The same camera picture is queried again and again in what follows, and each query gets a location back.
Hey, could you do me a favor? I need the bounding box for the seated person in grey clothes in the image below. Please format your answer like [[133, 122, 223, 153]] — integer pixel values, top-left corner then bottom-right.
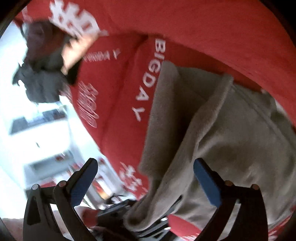
[[12, 21, 99, 104]]

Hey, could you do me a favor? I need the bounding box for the red blanket with white print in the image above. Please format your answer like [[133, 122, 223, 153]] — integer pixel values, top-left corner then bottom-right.
[[16, 1, 295, 240]]

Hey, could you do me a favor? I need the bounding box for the grey knit garment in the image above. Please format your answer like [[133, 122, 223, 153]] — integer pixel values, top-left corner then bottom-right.
[[125, 61, 295, 231]]

